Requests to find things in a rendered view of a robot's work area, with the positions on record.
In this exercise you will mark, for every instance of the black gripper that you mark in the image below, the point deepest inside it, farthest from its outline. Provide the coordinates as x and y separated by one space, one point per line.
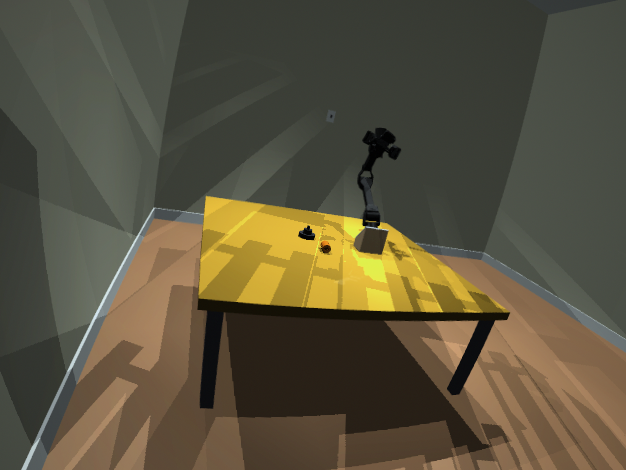
381 145

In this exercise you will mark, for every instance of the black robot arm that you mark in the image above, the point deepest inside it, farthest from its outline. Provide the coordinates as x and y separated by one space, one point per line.
364 183

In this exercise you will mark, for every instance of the grey round pedestal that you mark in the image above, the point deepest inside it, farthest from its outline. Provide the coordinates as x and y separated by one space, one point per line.
307 233

